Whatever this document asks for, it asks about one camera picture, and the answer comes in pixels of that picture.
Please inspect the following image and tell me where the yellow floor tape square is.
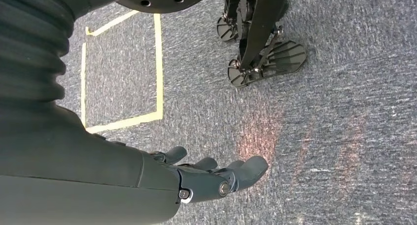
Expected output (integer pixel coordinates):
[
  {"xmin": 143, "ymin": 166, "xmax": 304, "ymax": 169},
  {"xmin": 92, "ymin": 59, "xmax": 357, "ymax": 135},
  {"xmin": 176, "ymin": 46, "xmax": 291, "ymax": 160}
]
[{"xmin": 80, "ymin": 9, "xmax": 164, "ymax": 135}]

